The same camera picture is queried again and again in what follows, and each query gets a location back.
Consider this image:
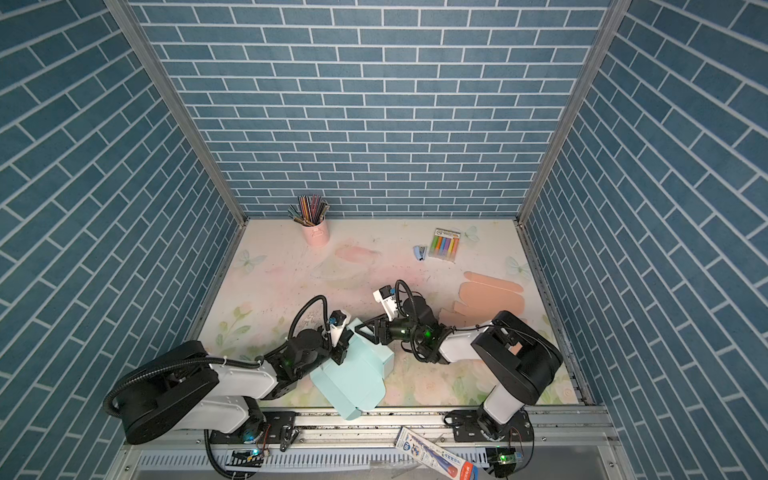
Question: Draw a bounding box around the green circuit board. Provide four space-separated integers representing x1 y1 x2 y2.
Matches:
485 447 521 479
226 449 266 469

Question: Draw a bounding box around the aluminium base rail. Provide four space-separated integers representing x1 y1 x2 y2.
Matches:
108 405 634 479

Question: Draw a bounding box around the flat pink paper box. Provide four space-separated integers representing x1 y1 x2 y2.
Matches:
439 272 526 327

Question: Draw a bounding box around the mint green paper box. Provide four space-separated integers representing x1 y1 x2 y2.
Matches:
310 333 395 420

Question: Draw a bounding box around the clear case of markers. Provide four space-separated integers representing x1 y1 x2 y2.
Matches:
428 228 461 262

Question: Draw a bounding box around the white red toothpaste box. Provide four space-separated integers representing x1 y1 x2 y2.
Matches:
395 427 479 480

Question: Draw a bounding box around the bundle of coloured pencils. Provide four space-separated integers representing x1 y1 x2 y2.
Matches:
288 195 330 227

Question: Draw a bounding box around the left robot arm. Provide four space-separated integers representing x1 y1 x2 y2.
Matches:
102 295 353 445

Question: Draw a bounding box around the pink pencil cup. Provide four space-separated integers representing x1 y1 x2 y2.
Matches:
302 220 330 247

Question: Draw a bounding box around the right green circuit board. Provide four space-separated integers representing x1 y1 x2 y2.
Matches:
485 447 521 479

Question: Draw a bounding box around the left green circuit board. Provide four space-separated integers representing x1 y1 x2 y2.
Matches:
226 449 266 469

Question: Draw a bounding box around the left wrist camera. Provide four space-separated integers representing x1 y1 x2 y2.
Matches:
329 310 351 347

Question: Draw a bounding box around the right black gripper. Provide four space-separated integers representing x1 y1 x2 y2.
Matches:
354 315 425 347

